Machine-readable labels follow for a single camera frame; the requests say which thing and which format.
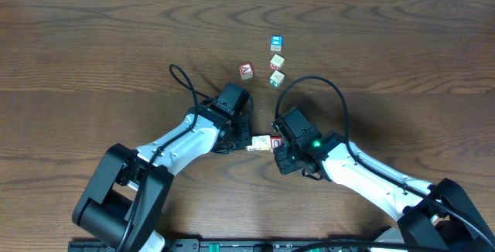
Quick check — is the red U wooden block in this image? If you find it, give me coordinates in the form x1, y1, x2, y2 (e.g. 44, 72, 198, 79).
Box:
270, 137, 283, 150

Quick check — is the cream wooden block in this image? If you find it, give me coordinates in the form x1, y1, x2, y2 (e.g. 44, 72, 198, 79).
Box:
257, 135, 271, 151

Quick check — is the cream block with yellow side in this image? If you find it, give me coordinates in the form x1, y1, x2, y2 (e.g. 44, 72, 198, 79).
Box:
246, 136, 258, 152

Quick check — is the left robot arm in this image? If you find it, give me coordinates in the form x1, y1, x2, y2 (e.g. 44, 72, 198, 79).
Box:
72, 83, 253, 251

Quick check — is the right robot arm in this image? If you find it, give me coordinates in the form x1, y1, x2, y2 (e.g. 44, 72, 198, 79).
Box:
272, 109, 494, 251

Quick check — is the red A wooden block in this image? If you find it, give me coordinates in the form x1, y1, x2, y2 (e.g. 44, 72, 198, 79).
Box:
239, 63, 254, 80

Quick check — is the green J wooden block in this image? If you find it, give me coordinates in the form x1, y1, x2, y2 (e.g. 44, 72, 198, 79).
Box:
269, 70, 285, 88

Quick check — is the red M wooden block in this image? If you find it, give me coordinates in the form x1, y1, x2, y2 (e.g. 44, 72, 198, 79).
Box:
269, 54, 285, 71

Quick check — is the blue-top wooden block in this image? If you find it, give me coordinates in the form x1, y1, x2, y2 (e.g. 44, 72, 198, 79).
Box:
270, 36, 284, 52

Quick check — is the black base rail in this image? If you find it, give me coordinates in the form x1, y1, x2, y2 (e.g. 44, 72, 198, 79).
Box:
67, 237, 387, 252

